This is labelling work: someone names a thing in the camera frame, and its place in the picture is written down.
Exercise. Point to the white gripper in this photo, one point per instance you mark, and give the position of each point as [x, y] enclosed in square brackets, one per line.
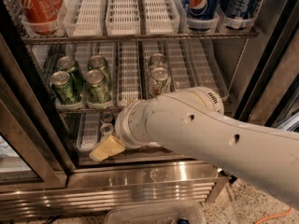
[123, 129]

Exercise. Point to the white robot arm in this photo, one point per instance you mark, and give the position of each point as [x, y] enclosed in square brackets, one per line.
[192, 123]

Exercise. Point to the silver can bottom front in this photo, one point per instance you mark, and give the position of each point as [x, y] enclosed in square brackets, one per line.
[106, 130]

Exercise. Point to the silver can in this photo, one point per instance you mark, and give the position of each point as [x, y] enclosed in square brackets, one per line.
[107, 117]
[106, 130]

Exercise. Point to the silver can bottom back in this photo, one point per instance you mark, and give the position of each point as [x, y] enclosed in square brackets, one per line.
[107, 117]

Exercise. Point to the green can front left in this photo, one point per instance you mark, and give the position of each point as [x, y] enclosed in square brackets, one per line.
[63, 86]

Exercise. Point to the white green can front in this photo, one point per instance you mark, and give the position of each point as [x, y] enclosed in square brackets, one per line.
[159, 81]

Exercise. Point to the white green can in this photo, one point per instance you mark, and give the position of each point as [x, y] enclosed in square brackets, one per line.
[159, 81]
[157, 60]

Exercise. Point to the green can back left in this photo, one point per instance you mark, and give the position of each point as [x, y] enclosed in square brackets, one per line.
[71, 66]

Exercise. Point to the white green can back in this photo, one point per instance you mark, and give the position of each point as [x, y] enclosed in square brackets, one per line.
[157, 60]

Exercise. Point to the stainless steel fridge cabinet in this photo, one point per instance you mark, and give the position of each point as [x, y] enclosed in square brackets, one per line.
[46, 169]

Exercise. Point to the red cola can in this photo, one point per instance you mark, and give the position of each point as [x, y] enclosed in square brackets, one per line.
[42, 14]

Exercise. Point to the blue pepsi can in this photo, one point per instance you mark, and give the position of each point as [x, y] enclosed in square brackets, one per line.
[202, 10]

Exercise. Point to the white tray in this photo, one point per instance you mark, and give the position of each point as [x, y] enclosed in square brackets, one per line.
[129, 79]
[123, 17]
[205, 67]
[180, 68]
[85, 17]
[161, 17]

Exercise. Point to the clear plastic bin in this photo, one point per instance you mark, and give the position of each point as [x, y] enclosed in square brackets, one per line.
[177, 212]

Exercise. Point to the middle wire shelf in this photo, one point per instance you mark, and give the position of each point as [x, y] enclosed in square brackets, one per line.
[90, 109]

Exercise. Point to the wire shelf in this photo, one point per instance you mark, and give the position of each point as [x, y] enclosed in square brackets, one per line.
[90, 109]
[45, 40]

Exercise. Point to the top wire shelf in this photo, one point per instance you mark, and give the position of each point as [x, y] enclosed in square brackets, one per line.
[45, 40]

